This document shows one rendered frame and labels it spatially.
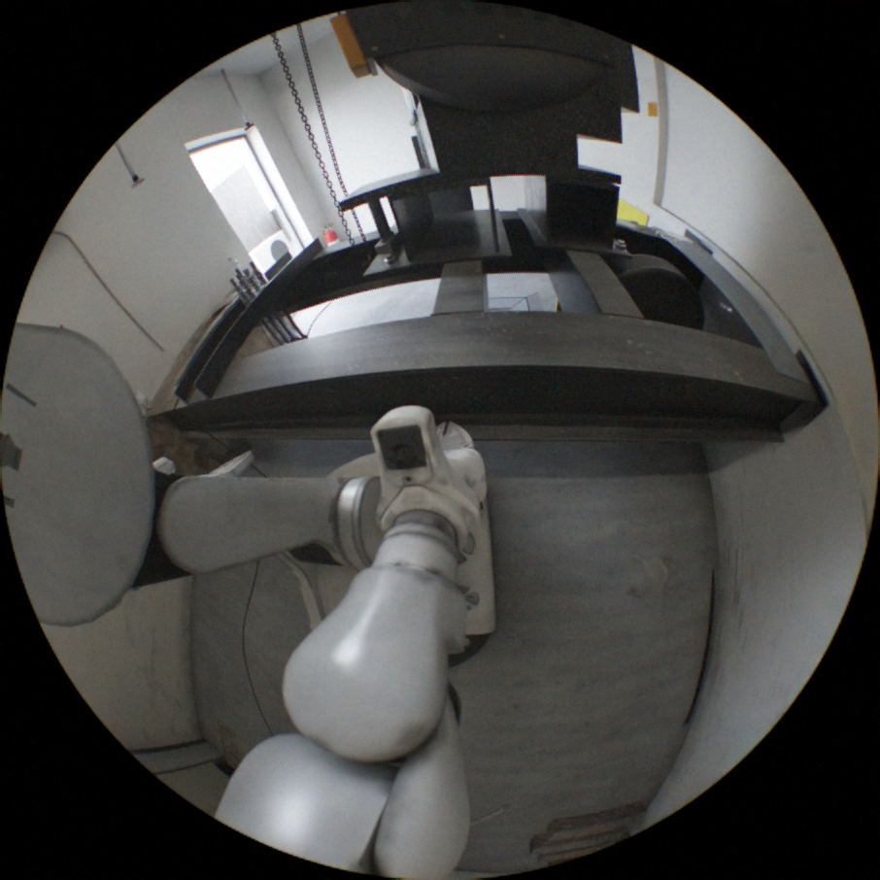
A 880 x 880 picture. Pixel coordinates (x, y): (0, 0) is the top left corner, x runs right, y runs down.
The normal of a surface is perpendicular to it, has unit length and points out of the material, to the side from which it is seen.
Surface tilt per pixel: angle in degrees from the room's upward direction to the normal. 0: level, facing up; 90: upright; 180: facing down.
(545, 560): 0
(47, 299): 90
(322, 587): 23
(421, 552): 45
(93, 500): 91
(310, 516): 90
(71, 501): 91
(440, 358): 0
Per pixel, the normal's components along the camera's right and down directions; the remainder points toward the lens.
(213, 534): 0.98, -0.12
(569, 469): -0.20, -0.45
